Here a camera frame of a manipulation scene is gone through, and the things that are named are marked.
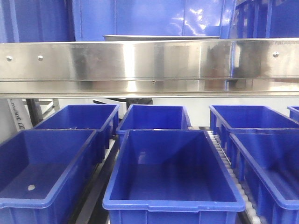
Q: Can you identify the blue crate above right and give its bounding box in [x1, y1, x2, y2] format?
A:
[229, 0, 299, 38]

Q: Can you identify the blue bin back centre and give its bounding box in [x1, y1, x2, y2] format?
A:
[116, 105, 191, 143]

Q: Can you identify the silver metal tray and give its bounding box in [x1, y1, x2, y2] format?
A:
[103, 35, 220, 42]

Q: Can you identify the blue bin far right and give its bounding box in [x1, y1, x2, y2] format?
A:
[287, 106, 299, 122]

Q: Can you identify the blue bin back left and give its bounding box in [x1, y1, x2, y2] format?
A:
[33, 104, 120, 163]

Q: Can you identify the blue bin front centre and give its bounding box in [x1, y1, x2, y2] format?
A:
[102, 130, 245, 224]

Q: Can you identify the blue bin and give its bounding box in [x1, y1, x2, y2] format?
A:
[230, 131, 299, 224]
[287, 106, 299, 122]
[0, 130, 97, 224]
[116, 105, 191, 143]
[209, 105, 299, 148]
[102, 130, 245, 224]
[33, 104, 120, 163]

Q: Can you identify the blue bin front left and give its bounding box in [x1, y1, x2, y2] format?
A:
[0, 130, 97, 224]

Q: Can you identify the blue crate above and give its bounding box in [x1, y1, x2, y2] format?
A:
[229, 0, 299, 38]
[0, 0, 75, 43]

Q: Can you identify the large blue crate above rail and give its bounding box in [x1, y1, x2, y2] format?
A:
[71, 0, 236, 41]

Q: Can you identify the blue bin front right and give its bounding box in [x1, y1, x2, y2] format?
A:
[230, 131, 299, 224]

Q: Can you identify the blue crate above left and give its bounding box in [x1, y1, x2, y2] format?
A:
[0, 0, 75, 43]

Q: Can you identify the blue bin back right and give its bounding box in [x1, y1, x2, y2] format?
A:
[209, 105, 299, 148]

